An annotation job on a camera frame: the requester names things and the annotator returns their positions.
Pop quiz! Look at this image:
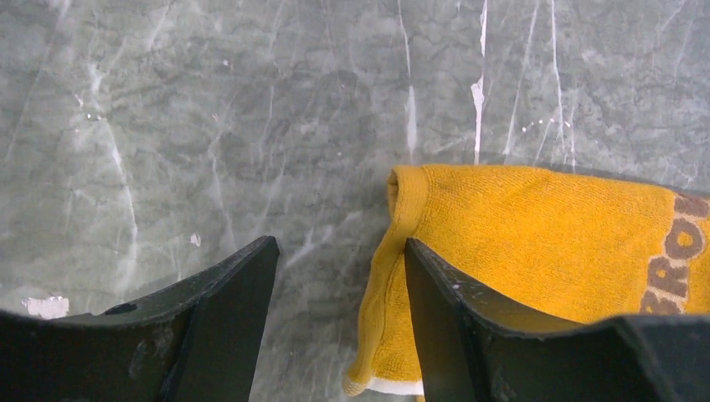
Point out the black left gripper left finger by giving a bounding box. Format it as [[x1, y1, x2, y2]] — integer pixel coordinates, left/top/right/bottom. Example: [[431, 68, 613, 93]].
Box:
[[1, 236, 280, 401]]

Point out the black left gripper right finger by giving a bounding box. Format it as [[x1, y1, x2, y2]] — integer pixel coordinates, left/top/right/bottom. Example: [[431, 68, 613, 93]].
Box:
[[404, 239, 709, 401]]

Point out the yellow grey patterned towel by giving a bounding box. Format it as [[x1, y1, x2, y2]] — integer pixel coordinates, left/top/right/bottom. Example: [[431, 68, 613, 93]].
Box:
[[342, 165, 709, 398]]

